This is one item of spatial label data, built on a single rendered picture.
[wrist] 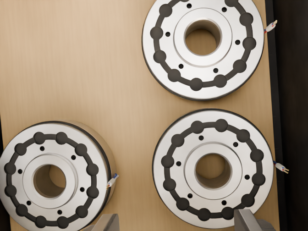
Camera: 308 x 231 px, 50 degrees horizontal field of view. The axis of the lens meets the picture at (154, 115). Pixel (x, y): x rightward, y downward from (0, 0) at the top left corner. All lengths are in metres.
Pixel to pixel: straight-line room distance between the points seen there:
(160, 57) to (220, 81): 0.05
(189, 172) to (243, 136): 0.05
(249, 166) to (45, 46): 0.22
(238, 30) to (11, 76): 0.22
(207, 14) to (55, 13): 0.15
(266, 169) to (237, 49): 0.10
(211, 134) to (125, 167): 0.09
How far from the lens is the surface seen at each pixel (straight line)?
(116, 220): 0.16
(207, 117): 0.28
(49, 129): 0.30
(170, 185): 0.29
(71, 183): 0.30
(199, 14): 0.28
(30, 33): 0.35
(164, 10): 0.29
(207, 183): 0.30
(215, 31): 0.30
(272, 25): 0.28
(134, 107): 0.31
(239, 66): 0.29
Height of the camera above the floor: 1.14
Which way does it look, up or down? 85 degrees down
